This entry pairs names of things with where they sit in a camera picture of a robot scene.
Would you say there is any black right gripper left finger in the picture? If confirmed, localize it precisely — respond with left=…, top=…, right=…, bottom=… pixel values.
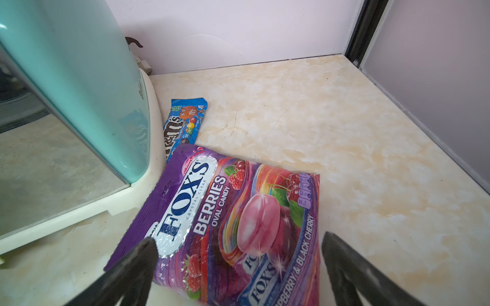
left=67, top=238, right=158, bottom=305

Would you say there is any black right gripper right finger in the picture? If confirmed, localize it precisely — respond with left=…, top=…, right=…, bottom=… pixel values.
left=322, top=232, right=423, bottom=305

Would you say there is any purple Fox's candy bag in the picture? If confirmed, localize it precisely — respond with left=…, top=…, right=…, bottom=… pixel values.
left=108, top=144, right=321, bottom=305

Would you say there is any mint green toaster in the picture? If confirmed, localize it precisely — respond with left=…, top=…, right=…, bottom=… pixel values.
left=1, top=1, right=165, bottom=254

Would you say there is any blue M&M's candy packet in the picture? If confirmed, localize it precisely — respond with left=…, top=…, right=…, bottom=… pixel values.
left=163, top=98, right=208, bottom=162

